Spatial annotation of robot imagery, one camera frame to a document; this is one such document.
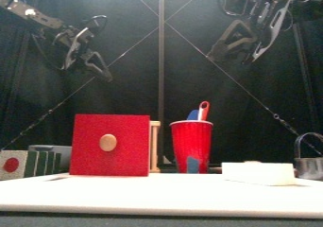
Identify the white cutting board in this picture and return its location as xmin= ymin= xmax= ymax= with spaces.
xmin=0 ymin=171 xmax=323 ymax=220

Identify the green white block, red dot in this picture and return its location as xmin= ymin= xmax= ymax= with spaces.
xmin=0 ymin=148 xmax=63 ymax=182

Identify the blue plastic spatula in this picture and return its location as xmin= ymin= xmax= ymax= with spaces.
xmin=185 ymin=109 xmax=200 ymax=122

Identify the dark green ridged block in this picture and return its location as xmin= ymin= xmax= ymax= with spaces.
xmin=26 ymin=144 xmax=73 ymax=172

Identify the red plastic cup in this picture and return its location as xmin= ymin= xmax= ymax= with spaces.
xmin=169 ymin=119 xmax=215 ymax=175

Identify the red plastic spatula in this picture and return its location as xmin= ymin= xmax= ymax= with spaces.
xmin=196 ymin=100 xmax=211 ymax=122

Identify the wooden drawer with red front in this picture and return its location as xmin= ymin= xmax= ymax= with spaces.
xmin=68 ymin=113 xmax=151 ymax=178

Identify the light wooden drawer cabinet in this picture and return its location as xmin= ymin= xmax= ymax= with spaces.
xmin=149 ymin=120 xmax=163 ymax=174

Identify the grey metal frame bracket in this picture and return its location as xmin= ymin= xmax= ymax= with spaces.
xmin=161 ymin=154 xmax=175 ymax=166

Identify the vertical metal frame pole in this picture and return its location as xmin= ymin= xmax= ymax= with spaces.
xmin=156 ymin=0 xmax=167 ymax=166

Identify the white foam block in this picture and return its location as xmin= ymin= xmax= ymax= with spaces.
xmin=220 ymin=161 xmax=297 ymax=187

